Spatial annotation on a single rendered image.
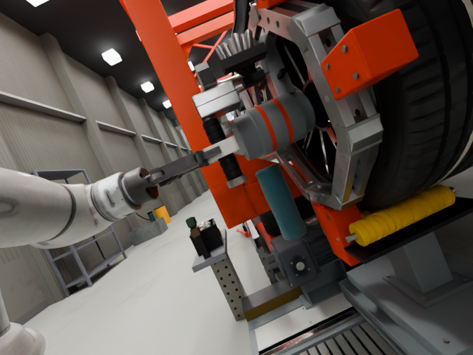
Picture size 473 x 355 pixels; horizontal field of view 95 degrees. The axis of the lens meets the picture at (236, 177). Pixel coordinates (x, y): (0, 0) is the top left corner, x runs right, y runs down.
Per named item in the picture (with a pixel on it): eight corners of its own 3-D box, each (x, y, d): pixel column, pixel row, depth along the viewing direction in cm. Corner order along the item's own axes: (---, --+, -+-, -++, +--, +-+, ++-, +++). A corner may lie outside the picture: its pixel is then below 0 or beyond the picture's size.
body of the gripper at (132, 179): (148, 203, 50) (184, 187, 50) (131, 210, 41) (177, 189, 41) (134, 173, 49) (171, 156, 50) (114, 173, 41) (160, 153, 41)
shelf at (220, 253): (227, 257, 100) (224, 251, 100) (193, 273, 100) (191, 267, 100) (226, 232, 143) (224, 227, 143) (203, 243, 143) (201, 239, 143)
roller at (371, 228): (469, 201, 51) (461, 179, 51) (358, 255, 50) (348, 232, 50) (445, 198, 57) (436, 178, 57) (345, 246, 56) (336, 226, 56)
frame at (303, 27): (421, 213, 38) (296, -87, 35) (388, 229, 38) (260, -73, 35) (306, 189, 92) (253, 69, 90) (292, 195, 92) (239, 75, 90)
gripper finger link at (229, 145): (202, 150, 44) (201, 149, 43) (234, 136, 44) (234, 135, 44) (208, 163, 44) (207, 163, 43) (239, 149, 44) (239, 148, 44)
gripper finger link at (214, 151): (196, 156, 43) (193, 155, 40) (218, 146, 43) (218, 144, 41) (198, 163, 43) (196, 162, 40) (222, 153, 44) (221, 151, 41)
